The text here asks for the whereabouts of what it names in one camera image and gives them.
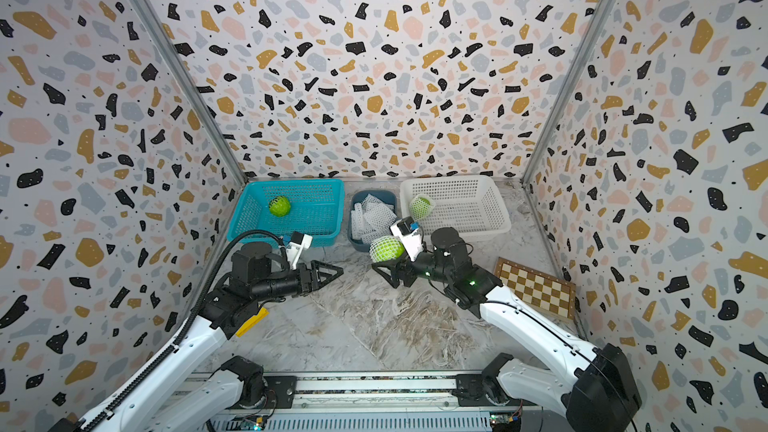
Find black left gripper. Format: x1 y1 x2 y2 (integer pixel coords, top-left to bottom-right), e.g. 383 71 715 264
252 261 344 305

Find white foam net sleeve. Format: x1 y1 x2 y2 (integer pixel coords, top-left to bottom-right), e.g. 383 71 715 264
409 193 436 221
368 235 407 264

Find green custard apple dark spots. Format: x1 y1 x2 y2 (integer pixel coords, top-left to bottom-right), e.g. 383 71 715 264
268 196 292 217

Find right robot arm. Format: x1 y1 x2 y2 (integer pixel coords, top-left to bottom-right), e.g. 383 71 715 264
369 226 642 431

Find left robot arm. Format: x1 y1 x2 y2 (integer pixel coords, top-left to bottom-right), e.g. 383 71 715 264
52 234 343 431

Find white foam nets pile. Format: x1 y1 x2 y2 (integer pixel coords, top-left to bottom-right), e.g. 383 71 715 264
350 194 397 244

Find teal plastic basket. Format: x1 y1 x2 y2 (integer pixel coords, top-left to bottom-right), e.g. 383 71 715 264
227 179 345 248

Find dark blue net bin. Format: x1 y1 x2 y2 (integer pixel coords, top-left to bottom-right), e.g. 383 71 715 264
348 190 398 252

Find yellow triangular plastic block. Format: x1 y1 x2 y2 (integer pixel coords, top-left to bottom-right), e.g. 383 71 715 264
235 308 269 337

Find white plastic basket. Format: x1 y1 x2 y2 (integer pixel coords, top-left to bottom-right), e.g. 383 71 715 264
400 175 511 244

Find wooden chessboard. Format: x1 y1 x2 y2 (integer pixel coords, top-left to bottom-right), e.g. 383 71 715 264
494 258 576 321

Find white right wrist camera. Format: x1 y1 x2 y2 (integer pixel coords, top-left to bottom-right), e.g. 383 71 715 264
390 216 424 262

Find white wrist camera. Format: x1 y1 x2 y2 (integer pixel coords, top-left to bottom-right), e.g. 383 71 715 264
285 232 313 270
390 216 424 262

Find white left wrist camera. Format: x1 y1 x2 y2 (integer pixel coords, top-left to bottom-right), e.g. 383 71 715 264
285 232 313 270

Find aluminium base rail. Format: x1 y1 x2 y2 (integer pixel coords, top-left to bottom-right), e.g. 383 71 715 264
161 368 631 432

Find aluminium corner post left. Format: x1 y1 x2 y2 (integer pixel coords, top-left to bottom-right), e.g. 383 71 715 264
129 0 247 189

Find aluminium corner post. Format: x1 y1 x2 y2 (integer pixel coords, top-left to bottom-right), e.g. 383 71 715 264
521 0 615 187
129 0 247 189

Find aluminium corner post right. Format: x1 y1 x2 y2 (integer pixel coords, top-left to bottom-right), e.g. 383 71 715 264
521 0 615 187

